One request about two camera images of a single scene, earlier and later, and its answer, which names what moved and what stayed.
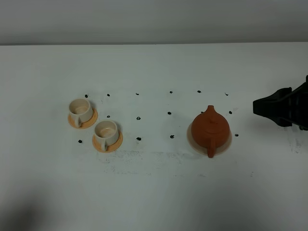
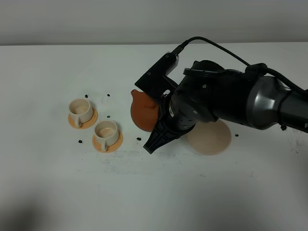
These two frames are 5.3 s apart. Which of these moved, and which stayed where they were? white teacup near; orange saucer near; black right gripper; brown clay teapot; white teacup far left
Moved: black right gripper; brown clay teapot
Stayed: white teacup far left; orange saucer near; white teacup near
